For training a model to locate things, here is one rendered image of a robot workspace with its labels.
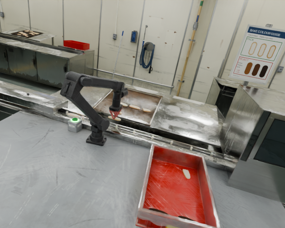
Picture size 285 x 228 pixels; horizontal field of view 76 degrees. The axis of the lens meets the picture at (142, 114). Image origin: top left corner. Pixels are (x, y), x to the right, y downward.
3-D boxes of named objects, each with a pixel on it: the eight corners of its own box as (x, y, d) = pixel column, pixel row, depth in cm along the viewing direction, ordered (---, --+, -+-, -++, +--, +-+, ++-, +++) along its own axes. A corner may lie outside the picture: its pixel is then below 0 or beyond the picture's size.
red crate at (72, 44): (63, 45, 434) (63, 40, 429) (71, 45, 466) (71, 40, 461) (83, 49, 429) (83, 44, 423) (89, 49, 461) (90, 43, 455)
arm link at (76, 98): (51, 90, 84) (67, 96, 80) (68, 68, 88) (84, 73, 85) (93, 127, 123) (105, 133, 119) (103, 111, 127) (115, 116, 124)
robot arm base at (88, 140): (85, 142, 119) (102, 146, 118) (85, 131, 115) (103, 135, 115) (90, 135, 127) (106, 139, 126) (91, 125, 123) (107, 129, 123)
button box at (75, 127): (66, 134, 129) (66, 120, 125) (73, 129, 136) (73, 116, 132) (76, 137, 128) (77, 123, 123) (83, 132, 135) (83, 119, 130)
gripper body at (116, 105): (122, 106, 134) (123, 97, 131) (117, 111, 125) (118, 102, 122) (114, 104, 135) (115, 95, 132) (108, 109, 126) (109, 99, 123)
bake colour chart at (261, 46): (228, 77, 169) (248, 24, 150) (228, 77, 169) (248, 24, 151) (266, 85, 163) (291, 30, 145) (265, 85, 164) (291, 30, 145)
